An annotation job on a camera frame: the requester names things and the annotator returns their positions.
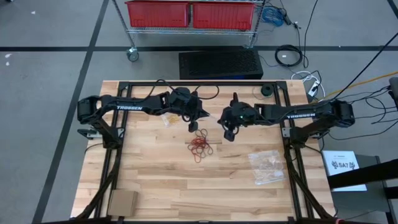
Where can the grey side table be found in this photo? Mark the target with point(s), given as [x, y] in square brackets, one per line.
[357, 205]

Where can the black perforated computer case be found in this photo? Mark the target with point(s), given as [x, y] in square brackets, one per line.
[220, 63]

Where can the brown cardboard box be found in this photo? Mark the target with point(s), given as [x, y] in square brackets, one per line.
[122, 202]

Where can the white SA7 booklet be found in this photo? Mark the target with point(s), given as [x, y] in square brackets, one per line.
[342, 174]

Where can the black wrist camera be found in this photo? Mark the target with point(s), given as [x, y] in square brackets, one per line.
[193, 127]
[229, 135]

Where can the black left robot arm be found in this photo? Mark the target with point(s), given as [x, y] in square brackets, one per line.
[129, 108]

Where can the black aluminium table frame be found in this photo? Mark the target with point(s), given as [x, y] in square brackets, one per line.
[202, 83]

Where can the white power strip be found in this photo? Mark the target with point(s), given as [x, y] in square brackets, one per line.
[314, 88]

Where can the red plastic storage bin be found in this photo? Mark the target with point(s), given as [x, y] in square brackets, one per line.
[224, 15]
[155, 14]

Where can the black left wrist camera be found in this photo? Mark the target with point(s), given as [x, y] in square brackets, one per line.
[193, 127]

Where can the black beam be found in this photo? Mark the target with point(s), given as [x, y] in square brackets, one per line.
[367, 174]

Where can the yellow rubber band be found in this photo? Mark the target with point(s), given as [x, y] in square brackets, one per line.
[171, 119]
[176, 118]

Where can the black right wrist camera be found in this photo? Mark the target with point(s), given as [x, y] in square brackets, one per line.
[229, 135]

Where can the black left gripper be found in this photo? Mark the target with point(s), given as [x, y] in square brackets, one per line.
[190, 107]

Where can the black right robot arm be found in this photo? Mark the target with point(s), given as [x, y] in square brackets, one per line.
[300, 116]

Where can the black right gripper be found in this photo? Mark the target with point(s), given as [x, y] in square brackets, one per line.
[231, 118]

